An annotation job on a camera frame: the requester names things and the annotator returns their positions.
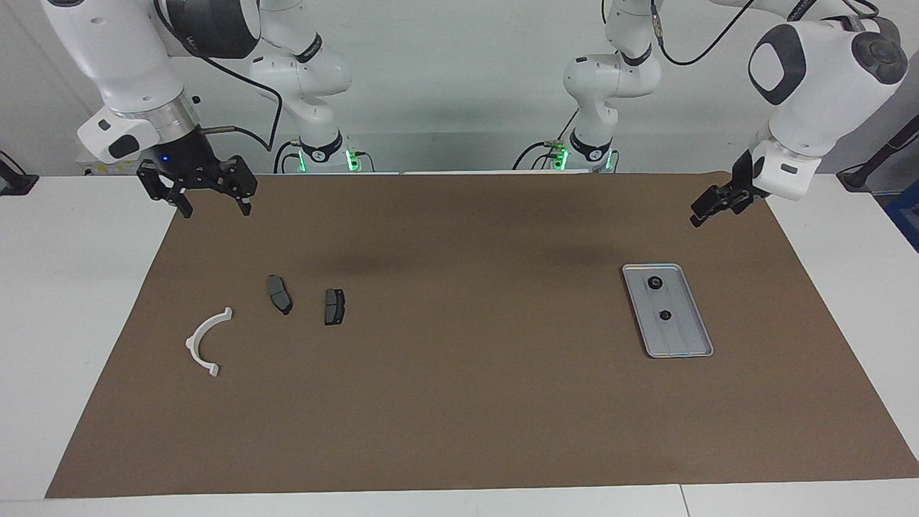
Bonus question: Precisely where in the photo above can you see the black table clamp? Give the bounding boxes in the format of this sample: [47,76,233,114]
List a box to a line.
[0,151,40,196]

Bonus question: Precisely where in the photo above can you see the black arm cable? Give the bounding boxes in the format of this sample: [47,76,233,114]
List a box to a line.
[154,0,285,152]
[648,0,880,67]

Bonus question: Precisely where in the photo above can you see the blue crate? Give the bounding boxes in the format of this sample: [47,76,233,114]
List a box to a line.
[885,180,919,252]

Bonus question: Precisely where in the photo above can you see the curved dark grey brake pad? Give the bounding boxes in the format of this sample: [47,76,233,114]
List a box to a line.
[266,274,294,316]

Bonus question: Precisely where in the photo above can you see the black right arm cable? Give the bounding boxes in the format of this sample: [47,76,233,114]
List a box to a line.
[154,0,285,152]

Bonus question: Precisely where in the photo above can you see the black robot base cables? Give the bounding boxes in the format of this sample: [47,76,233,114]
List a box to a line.
[512,108,582,171]
[273,140,302,174]

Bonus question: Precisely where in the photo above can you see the white curved plastic bracket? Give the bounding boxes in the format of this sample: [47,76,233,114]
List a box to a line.
[185,307,234,378]

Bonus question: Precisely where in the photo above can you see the silver metal tray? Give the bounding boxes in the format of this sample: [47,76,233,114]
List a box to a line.
[622,264,714,359]

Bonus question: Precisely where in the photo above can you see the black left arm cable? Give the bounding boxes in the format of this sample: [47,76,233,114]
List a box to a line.
[648,0,880,67]

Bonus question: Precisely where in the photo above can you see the white wall socket box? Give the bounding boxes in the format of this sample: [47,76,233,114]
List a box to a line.
[80,158,144,177]

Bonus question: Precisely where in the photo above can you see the brown table mat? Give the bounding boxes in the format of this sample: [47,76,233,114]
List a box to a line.
[45,172,919,500]

